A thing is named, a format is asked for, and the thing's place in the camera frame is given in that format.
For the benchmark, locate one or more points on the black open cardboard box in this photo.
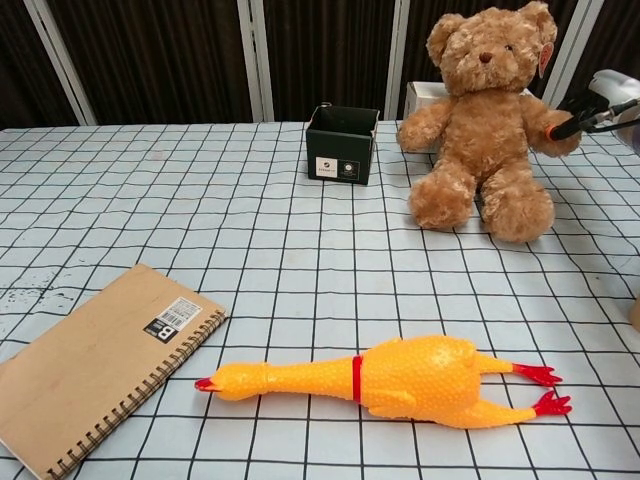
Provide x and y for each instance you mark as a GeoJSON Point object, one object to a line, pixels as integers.
{"type": "Point", "coordinates": [340, 160]}

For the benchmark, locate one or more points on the black white-framed folding screen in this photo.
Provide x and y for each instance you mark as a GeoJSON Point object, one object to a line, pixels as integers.
{"type": "Point", "coordinates": [150, 50]}

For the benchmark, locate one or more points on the brown teddy bear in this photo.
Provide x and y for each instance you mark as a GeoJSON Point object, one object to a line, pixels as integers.
{"type": "Point", "coordinates": [480, 135]}

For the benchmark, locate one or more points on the white cardboard box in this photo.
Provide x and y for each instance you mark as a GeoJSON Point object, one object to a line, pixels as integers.
{"type": "Point", "coordinates": [425, 92]}

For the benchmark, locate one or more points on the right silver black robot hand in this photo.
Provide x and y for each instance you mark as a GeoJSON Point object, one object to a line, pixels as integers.
{"type": "Point", "coordinates": [617, 87]}

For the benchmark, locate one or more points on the kraft spiral notebook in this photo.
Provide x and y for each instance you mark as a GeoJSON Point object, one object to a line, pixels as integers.
{"type": "Point", "coordinates": [90, 360]}

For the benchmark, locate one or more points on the yellow rubber chicken toy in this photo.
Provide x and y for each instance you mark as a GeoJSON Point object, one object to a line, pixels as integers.
{"type": "Point", "coordinates": [400, 380]}

